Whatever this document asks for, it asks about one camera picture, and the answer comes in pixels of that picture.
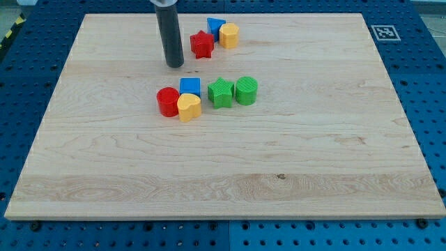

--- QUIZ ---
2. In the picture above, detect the green star block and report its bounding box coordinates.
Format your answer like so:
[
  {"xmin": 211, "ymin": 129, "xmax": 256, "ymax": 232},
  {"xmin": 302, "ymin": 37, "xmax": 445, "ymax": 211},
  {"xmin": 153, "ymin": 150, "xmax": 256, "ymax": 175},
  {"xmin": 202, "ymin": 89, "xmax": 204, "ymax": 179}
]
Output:
[{"xmin": 208, "ymin": 77, "xmax": 235, "ymax": 109}]

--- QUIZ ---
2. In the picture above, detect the yellow heart block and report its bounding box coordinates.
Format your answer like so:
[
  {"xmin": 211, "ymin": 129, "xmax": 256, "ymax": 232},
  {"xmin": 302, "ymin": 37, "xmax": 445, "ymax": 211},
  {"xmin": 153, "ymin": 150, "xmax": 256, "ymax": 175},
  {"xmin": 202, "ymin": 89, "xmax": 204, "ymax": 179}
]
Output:
[{"xmin": 177, "ymin": 93, "xmax": 202, "ymax": 122}]

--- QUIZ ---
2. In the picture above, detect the green cylinder block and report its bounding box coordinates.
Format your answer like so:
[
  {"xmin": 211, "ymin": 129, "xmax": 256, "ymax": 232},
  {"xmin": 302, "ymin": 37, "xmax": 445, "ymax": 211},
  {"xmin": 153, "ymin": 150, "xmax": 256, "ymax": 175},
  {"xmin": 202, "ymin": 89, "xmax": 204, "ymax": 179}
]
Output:
[{"xmin": 236, "ymin": 76, "xmax": 258, "ymax": 105}]

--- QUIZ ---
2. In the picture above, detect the light wooden board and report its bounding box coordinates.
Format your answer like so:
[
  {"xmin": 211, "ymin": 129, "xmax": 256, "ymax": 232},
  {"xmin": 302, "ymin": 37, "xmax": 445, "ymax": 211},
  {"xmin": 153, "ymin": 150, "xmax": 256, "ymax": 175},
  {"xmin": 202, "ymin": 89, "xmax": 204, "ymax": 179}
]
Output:
[{"xmin": 5, "ymin": 13, "xmax": 445, "ymax": 220}]

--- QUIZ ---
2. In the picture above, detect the blue cube block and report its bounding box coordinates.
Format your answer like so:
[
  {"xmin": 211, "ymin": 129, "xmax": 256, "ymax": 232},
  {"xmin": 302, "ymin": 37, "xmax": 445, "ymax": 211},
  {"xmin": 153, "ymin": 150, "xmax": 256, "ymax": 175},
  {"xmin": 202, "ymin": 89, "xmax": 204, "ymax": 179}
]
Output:
[{"xmin": 179, "ymin": 77, "xmax": 201, "ymax": 97}]

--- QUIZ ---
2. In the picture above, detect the red cylinder block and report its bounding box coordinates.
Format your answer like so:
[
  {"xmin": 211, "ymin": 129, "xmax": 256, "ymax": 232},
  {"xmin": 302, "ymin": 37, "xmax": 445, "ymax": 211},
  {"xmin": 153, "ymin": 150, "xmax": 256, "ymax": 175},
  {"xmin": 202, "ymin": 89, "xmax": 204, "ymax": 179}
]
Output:
[{"xmin": 156, "ymin": 86, "xmax": 180, "ymax": 117}]

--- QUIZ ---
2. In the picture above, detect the red star block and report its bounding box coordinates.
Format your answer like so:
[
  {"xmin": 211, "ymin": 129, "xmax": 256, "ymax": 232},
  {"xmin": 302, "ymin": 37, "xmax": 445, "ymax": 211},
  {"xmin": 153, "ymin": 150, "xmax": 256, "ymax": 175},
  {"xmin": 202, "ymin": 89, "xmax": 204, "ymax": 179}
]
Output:
[{"xmin": 190, "ymin": 30, "xmax": 215, "ymax": 59}]

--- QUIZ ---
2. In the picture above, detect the yellow hexagon block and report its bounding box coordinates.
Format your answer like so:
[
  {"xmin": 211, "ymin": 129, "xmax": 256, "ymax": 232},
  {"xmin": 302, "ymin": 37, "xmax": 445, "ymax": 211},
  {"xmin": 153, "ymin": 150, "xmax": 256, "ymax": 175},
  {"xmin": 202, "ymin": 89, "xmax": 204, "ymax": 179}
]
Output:
[{"xmin": 219, "ymin": 23, "xmax": 240, "ymax": 49}]

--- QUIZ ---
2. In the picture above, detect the blue triangle block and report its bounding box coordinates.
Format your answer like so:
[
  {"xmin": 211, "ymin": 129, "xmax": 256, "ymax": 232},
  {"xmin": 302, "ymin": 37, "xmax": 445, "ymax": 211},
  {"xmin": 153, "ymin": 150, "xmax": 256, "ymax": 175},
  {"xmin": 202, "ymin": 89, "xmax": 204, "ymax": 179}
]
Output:
[{"xmin": 206, "ymin": 17, "xmax": 226, "ymax": 43}]

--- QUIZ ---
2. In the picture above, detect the white fiducial marker tag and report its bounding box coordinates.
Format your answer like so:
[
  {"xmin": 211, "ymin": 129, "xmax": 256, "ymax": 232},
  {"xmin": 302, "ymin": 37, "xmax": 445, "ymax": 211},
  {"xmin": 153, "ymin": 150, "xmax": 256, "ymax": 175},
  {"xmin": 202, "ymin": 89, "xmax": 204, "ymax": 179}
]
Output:
[{"xmin": 371, "ymin": 24, "xmax": 401, "ymax": 41}]

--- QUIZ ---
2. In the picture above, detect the black bolt front left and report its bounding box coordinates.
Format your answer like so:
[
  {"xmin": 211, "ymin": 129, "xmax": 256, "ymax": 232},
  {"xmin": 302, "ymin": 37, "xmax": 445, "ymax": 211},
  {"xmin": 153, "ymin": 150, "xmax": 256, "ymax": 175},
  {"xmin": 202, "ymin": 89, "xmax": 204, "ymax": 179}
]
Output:
[{"xmin": 29, "ymin": 221, "xmax": 42, "ymax": 232}]

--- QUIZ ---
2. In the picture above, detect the black bolt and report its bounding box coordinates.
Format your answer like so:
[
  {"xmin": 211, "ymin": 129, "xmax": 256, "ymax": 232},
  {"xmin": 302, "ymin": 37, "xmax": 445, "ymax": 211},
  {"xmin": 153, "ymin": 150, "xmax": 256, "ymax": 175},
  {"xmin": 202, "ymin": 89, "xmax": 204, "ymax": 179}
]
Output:
[
  {"xmin": 29, "ymin": 221, "xmax": 42, "ymax": 232},
  {"xmin": 416, "ymin": 218, "xmax": 429, "ymax": 229}
]

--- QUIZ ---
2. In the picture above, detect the black bolt front right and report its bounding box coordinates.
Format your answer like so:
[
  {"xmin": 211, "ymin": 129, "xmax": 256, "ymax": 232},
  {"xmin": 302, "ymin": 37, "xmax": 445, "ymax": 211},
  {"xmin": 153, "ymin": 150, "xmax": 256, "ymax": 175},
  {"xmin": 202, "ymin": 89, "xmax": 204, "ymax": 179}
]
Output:
[{"xmin": 416, "ymin": 218, "xmax": 429, "ymax": 229}]

